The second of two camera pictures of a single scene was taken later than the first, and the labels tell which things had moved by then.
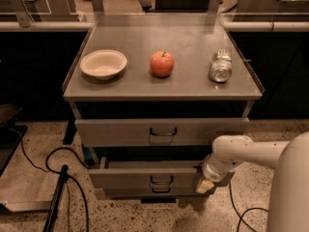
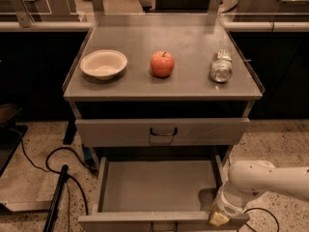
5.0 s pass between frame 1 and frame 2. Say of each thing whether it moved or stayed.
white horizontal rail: stayed
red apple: stayed
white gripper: moved
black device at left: stayed
